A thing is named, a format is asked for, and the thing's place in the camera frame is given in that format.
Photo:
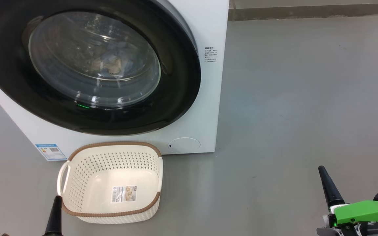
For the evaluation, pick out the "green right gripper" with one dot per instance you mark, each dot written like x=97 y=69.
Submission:
x=363 y=211

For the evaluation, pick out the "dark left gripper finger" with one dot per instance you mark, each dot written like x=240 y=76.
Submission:
x=55 y=219

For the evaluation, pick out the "black round glass washer door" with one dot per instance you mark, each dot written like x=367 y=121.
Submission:
x=11 y=82

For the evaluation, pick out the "blue patterned clothes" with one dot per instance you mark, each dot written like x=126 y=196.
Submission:
x=113 y=62

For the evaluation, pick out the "basket product label sticker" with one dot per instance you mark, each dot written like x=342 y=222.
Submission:
x=124 y=194

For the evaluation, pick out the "cream perforated laundry basket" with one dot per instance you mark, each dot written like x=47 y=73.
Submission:
x=110 y=170

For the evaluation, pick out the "white front-load washing machine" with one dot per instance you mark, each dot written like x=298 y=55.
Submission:
x=208 y=98

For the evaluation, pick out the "blue energy label sticker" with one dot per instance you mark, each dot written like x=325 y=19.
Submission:
x=51 y=152

